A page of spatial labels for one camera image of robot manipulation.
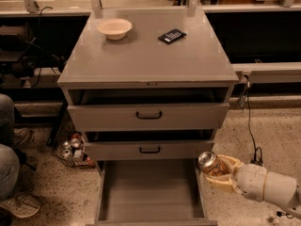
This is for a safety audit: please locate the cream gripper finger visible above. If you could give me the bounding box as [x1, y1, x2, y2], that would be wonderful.
[204, 175, 233, 192]
[218, 154, 244, 170]

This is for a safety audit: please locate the orange soda can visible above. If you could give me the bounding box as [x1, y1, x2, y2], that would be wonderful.
[198, 152, 228, 176]

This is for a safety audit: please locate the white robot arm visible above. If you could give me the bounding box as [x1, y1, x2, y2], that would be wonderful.
[198, 152, 301, 218]

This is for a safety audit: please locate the grey bottom drawer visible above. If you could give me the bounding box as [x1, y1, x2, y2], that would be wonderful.
[88, 159, 217, 226]

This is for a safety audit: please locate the grey drawer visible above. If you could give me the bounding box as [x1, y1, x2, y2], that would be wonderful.
[85, 129, 214, 160]
[66, 88, 229, 132]
[88, 159, 217, 226]

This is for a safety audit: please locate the grey drawer cabinet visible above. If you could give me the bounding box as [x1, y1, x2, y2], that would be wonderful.
[57, 7, 240, 174]

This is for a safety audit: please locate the grey middle drawer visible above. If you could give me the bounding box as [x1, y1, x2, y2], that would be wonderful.
[85, 129, 214, 160]

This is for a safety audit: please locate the grey top drawer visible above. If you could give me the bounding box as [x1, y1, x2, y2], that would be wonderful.
[66, 88, 229, 132]

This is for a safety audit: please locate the red soda can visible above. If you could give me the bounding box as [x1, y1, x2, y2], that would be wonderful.
[71, 133, 82, 149]

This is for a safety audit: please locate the silver soda can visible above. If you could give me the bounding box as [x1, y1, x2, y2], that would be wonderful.
[61, 149, 72, 160]

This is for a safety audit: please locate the black floor power box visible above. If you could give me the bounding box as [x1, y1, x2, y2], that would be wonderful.
[250, 158, 262, 166]

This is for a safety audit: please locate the black snack packet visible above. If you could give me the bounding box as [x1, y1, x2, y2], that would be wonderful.
[158, 28, 186, 44]

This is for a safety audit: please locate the white bowl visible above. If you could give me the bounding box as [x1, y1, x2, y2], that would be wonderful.
[97, 19, 133, 40]

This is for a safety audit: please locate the white sneaker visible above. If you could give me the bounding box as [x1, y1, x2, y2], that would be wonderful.
[0, 192, 40, 218]

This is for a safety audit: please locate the person leg in jeans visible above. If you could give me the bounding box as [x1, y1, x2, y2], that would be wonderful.
[0, 94, 20, 200]

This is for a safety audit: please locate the black power cable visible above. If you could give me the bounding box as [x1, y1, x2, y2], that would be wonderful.
[243, 73, 301, 219]

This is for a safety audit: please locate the black middle drawer handle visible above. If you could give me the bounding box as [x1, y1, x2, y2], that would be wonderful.
[139, 147, 161, 154]

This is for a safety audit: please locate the black drawer handle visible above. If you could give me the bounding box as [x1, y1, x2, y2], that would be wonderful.
[135, 111, 163, 120]
[139, 147, 161, 154]

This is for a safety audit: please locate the black top drawer handle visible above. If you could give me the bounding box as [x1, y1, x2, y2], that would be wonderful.
[135, 111, 163, 120]

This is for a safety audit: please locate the wire basket of cans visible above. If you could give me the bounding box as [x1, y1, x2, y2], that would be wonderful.
[55, 136, 95, 169]

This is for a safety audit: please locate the black camera equipment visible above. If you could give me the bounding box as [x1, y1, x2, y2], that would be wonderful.
[0, 23, 66, 88]

